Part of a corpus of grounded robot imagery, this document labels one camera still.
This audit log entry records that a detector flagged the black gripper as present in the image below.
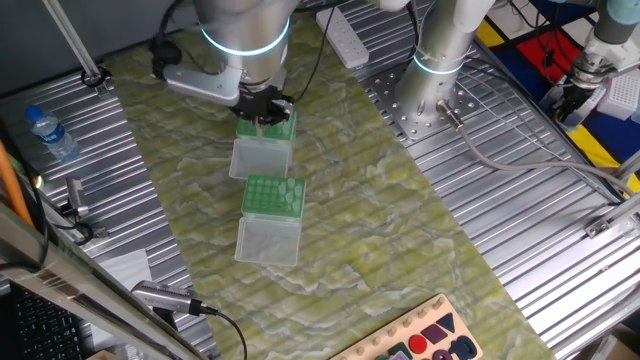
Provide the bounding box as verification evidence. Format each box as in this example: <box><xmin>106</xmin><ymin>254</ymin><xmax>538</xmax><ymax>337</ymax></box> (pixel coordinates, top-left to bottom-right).
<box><xmin>230</xmin><ymin>83</ymin><xmax>296</xmax><ymax>127</ymax></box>

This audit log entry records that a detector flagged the green rack pipette tip box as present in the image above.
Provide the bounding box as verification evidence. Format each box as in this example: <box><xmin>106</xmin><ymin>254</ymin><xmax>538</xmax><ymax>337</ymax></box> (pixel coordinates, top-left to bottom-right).
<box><xmin>234</xmin><ymin>174</ymin><xmax>307</xmax><ymax>267</ymax></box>
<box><xmin>228</xmin><ymin>110</ymin><xmax>299</xmax><ymax>180</ymax></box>

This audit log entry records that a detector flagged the white power strip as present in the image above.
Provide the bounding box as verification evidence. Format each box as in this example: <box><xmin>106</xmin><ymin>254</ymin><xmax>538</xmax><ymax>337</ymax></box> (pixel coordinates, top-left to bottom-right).
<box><xmin>315</xmin><ymin>7</ymin><xmax>371</xmax><ymax>70</ymax></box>

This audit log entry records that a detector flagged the green marble pattern mat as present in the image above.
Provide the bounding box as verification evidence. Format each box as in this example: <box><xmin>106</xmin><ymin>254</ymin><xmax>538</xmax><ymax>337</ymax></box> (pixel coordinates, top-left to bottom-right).
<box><xmin>103</xmin><ymin>0</ymin><xmax>557</xmax><ymax>360</ymax></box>

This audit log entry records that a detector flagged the white paper sheet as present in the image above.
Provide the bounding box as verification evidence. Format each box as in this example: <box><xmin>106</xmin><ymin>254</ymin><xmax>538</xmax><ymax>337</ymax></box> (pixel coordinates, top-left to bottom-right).
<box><xmin>97</xmin><ymin>248</ymin><xmax>154</xmax><ymax>301</ymax></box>

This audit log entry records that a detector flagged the aluminium pole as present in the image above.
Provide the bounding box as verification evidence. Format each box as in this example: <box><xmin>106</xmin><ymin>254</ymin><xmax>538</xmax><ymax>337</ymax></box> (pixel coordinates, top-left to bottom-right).
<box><xmin>42</xmin><ymin>0</ymin><xmax>112</xmax><ymax>97</ymax></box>

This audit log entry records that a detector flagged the clear water bottle blue cap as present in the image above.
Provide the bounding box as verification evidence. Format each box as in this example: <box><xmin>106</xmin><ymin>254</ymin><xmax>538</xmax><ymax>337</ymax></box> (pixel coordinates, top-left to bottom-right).
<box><xmin>24</xmin><ymin>103</ymin><xmax>82</xmax><ymax>163</ymax></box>

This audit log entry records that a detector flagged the wooden shape sorter board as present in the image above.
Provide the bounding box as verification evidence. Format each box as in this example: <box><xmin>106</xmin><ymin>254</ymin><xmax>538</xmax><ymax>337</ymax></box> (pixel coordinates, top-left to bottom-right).
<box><xmin>328</xmin><ymin>293</ymin><xmax>484</xmax><ymax>360</ymax></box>

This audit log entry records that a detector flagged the colourful Mondrian pattern cloth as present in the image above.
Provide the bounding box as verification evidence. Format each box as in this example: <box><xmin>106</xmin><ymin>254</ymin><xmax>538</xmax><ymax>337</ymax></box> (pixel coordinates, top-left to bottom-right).
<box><xmin>474</xmin><ymin>0</ymin><xmax>640</xmax><ymax>194</ymax></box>

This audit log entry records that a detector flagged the navy triangle block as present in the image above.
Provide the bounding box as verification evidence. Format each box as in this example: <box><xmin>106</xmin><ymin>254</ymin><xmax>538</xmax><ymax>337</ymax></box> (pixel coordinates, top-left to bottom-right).
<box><xmin>435</xmin><ymin>312</ymin><xmax>457</xmax><ymax>334</ymax></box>

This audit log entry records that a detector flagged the red circle block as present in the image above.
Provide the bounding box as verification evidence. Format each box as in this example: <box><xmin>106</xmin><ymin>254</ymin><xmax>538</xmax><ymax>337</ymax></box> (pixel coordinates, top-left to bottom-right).
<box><xmin>408</xmin><ymin>333</ymin><xmax>429</xmax><ymax>355</ymax></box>

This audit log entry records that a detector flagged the purple square block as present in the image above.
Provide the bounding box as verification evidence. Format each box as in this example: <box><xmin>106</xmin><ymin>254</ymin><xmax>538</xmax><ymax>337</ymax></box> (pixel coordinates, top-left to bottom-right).
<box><xmin>420</xmin><ymin>323</ymin><xmax>450</xmax><ymax>345</ymax></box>

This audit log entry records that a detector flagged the navy rounded block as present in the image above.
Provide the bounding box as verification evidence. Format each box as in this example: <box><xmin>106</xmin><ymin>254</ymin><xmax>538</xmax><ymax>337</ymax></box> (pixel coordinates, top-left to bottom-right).
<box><xmin>448</xmin><ymin>335</ymin><xmax>478</xmax><ymax>360</ymax></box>

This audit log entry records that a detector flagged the black keyboard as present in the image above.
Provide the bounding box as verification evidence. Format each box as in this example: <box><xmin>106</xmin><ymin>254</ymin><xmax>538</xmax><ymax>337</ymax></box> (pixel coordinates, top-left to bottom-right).
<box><xmin>9</xmin><ymin>282</ymin><xmax>89</xmax><ymax>360</ymax></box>

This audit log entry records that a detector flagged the white tip rack box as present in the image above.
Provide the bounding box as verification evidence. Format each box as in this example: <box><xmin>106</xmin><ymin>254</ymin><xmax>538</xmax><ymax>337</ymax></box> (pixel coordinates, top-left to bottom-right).
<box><xmin>597</xmin><ymin>73</ymin><xmax>640</xmax><ymax>121</ymax></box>

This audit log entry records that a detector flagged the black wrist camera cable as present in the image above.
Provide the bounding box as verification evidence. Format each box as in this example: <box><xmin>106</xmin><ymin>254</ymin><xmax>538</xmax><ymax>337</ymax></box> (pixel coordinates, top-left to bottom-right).
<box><xmin>294</xmin><ymin>4</ymin><xmax>337</xmax><ymax>104</ymax></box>

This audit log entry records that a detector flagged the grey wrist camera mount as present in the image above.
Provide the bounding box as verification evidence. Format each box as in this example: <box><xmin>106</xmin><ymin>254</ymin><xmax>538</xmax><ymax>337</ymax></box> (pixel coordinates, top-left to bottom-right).
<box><xmin>149</xmin><ymin>34</ymin><xmax>246</xmax><ymax>109</ymax></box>

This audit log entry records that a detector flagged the silver perforated base plate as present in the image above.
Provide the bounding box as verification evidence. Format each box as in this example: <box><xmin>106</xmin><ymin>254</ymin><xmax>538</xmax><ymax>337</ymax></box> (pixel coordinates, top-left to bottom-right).
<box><xmin>366</xmin><ymin>60</ymin><xmax>482</xmax><ymax>145</ymax></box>

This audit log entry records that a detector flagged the black base cable bundle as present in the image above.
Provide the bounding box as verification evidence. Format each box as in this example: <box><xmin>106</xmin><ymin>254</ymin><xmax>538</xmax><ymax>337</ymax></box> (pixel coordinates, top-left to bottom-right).
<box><xmin>403</xmin><ymin>0</ymin><xmax>425</xmax><ymax>56</ymax></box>

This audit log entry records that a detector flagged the small silver camera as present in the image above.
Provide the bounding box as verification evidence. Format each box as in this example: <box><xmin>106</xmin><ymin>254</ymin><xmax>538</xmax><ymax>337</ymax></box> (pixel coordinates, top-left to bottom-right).
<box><xmin>64</xmin><ymin>177</ymin><xmax>90</xmax><ymax>217</ymax></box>

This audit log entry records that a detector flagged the thick grey cable with connector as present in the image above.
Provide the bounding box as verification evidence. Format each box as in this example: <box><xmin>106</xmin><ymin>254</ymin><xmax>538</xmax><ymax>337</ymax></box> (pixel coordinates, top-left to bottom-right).
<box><xmin>435</xmin><ymin>98</ymin><xmax>639</xmax><ymax>197</ymax></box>

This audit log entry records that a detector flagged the silver camera with black mount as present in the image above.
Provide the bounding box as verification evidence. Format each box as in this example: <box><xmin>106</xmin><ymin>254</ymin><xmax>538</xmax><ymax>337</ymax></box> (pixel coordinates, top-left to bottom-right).
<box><xmin>130</xmin><ymin>278</ymin><xmax>201</xmax><ymax>331</ymax></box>

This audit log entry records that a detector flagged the black looped cable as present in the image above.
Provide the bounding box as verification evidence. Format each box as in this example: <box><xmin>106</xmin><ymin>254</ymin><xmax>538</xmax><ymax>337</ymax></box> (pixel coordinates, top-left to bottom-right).
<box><xmin>47</xmin><ymin>199</ymin><xmax>109</xmax><ymax>246</ymax></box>

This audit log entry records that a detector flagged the aluminium frame beam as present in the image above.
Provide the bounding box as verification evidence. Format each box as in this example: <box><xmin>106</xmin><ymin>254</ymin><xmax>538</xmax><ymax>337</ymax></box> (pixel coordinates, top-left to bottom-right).
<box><xmin>0</xmin><ymin>197</ymin><xmax>211</xmax><ymax>360</ymax></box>

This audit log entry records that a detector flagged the orange cable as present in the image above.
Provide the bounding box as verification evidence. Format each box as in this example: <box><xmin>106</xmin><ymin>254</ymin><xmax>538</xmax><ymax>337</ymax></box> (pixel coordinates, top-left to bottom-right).
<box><xmin>0</xmin><ymin>138</ymin><xmax>35</xmax><ymax>229</ymax></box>

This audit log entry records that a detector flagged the aluminium corner bracket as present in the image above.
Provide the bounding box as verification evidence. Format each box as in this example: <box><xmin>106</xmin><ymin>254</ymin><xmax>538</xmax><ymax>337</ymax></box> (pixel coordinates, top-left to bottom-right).
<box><xmin>583</xmin><ymin>192</ymin><xmax>640</xmax><ymax>240</ymax></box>

